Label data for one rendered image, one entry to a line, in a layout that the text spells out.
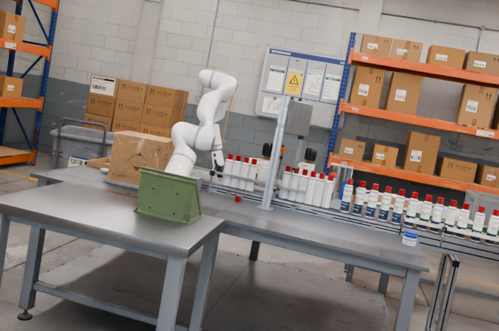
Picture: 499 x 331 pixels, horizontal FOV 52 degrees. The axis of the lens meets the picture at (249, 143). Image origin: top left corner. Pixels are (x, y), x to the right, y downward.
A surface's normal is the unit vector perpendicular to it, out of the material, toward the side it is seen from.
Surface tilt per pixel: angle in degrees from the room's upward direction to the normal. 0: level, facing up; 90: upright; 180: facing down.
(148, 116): 90
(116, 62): 90
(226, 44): 90
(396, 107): 90
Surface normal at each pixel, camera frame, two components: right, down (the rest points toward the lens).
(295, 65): -0.19, 0.05
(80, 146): 0.12, 0.17
